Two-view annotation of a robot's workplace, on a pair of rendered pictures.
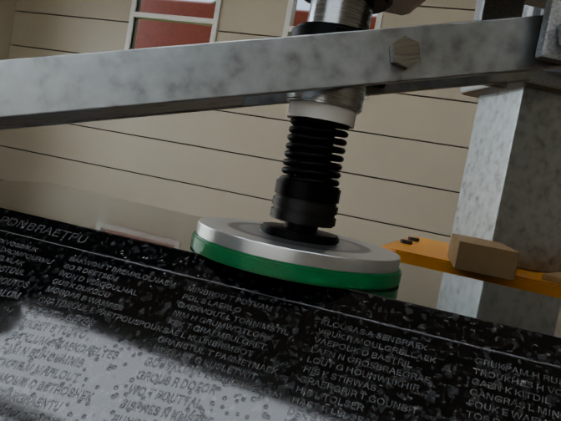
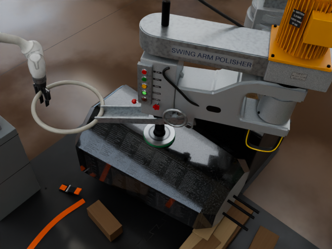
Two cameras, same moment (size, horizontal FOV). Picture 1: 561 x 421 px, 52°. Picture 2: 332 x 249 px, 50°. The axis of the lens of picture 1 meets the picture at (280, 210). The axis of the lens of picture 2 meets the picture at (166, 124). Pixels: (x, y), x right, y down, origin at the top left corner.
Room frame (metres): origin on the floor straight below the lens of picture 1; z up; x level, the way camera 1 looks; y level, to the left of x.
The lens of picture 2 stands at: (-0.88, -0.52, 2.69)
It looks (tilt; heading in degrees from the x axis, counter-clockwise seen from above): 49 degrees down; 17
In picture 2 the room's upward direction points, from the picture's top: 4 degrees clockwise
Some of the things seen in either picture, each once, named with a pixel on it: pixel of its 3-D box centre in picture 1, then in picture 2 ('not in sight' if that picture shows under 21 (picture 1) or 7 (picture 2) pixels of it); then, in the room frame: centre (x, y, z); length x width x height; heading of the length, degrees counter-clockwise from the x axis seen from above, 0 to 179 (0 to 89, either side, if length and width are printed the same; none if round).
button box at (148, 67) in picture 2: not in sight; (145, 84); (0.48, 0.03, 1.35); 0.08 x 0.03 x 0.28; 96
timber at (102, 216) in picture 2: not in sight; (104, 220); (0.20, 0.25, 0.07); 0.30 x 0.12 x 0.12; 64
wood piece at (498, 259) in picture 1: (479, 254); not in sight; (1.08, -0.39, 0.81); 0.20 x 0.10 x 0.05; 168
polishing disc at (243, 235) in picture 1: (298, 242); (159, 133); (0.60, -0.02, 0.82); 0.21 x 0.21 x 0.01
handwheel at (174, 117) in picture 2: not in sight; (176, 113); (0.49, -0.16, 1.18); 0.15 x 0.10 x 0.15; 96
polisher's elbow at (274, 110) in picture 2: not in sight; (277, 101); (0.67, -0.68, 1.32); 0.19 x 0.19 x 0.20
